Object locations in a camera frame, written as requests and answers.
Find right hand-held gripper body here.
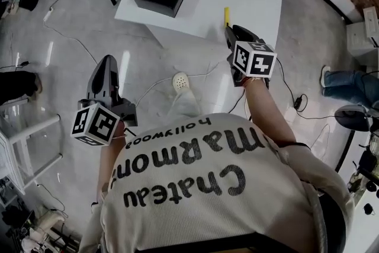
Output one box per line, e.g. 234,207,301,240
227,38,278,89

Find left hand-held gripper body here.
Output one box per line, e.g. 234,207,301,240
70,94,139,146

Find person's left forearm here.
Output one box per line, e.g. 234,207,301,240
99,123,130,205

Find person's right forearm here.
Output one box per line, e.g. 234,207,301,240
244,76,298,146

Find white clog shoe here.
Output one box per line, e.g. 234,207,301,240
172,72,191,94

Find person's light trouser leg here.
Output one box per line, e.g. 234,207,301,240
168,88,201,128

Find white power strip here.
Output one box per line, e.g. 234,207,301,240
43,7,56,23

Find black bucket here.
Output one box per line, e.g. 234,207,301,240
18,0,40,12

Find white cabinet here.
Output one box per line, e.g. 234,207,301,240
345,7,379,69

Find grey round stool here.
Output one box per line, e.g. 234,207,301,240
334,104,371,173

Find cream printed shirt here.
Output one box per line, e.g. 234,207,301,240
78,112,356,253

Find thin wrist bracelet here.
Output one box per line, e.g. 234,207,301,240
243,76,267,87

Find white floor cable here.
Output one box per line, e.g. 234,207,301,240
43,0,100,66
138,60,221,105

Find white metal shelf frame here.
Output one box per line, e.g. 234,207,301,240
0,97,65,197

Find black cable with adapter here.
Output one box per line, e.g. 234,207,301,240
274,65,337,121

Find thin black floor cable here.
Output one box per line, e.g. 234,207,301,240
0,60,30,71

